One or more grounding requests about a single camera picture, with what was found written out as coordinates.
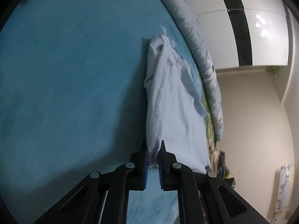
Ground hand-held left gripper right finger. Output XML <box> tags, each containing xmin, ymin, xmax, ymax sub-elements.
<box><xmin>158</xmin><ymin>140</ymin><xmax>271</xmax><ymax>224</ymax></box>

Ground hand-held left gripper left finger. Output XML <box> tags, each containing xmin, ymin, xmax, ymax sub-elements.
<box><xmin>33</xmin><ymin>140</ymin><xmax>149</xmax><ymax>224</ymax></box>

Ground light blue t-shirt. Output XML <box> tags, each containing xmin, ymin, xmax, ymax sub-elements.
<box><xmin>143</xmin><ymin>35</ymin><xmax>212</xmax><ymax>174</ymax></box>

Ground dark grey garment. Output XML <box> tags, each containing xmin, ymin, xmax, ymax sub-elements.
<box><xmin>218</xmin><ymin>151</ymin><xmax>227</xmax><ymax>169</ymax></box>

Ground beige fluffy cloth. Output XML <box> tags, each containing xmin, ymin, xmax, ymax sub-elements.
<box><xmin>209</xmin><ymin>146</ymin><xmax>221</xmax><ymax>167</ymax></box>

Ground teal floral blanket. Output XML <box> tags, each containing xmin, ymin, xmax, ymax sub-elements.
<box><xmin>0</xmin><ymin>0</ymin><xmax>215</xmax><ymax>224</ymax></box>

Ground green trailing plant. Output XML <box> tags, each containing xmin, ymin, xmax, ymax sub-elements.
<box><xmin>265</xmin><ymin>66</ymin><xmax>283</xmax><ymax>78</ymax></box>

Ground grey floral quilt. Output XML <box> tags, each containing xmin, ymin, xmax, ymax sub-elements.
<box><xmin>148</xmin><ymin>0</ymin><xmax>224</xmax><ymax>141</ymax></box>

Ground white wardrobe with black stripe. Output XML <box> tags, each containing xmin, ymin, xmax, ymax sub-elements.
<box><xmin>184</xmin><ymin>0</ymin><xmax>291</xmax><ymax>70</ymax></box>

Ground patterned wall hanging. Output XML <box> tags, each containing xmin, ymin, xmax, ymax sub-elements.
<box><xmin>274</xmin><ymin>164</ymin><xmax>295</xmax><ymax>213</ymax></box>

